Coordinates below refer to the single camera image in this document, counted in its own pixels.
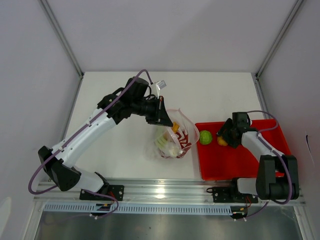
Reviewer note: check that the green bumpy custard apple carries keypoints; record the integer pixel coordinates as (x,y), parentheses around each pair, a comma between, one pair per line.
(205,137)

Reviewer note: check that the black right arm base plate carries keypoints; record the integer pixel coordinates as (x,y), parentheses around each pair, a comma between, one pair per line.
(222,194)

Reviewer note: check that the right aluminium corner post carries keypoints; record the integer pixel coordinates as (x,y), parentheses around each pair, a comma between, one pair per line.
(288,22)

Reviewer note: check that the white slotted cable duct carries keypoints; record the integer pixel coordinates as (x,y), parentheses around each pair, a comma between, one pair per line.
(132,208)

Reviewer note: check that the clear zip top bag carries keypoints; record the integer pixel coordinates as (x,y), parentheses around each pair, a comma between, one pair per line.
(185,123)

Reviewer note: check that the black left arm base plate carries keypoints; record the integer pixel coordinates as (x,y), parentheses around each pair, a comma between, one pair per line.
(106,193)

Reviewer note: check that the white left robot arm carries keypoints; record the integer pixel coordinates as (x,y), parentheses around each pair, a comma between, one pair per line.
(118,140)

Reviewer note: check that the red plastic tray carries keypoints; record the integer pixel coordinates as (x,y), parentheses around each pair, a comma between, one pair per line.
(220,163)

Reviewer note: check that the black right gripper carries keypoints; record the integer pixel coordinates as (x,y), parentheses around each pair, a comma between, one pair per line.
(227,125)

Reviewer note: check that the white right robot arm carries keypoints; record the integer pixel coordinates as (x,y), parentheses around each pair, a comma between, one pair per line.
(277,177)

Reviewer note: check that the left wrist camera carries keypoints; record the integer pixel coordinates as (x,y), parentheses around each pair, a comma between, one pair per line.
(158,86)

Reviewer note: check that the left aluminium corner post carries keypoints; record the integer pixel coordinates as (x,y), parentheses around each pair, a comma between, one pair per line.
(57,29)

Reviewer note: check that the orange toy food piece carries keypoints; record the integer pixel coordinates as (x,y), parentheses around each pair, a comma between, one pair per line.
(175,127)

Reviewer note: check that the yellow lemon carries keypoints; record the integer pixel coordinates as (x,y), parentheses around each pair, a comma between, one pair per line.
(221,141)

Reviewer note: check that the aluminium corner post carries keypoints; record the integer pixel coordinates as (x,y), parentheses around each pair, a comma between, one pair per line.
(57,29)
(288,22)

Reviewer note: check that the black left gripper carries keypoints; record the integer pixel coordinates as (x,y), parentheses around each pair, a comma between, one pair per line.
(160,116)

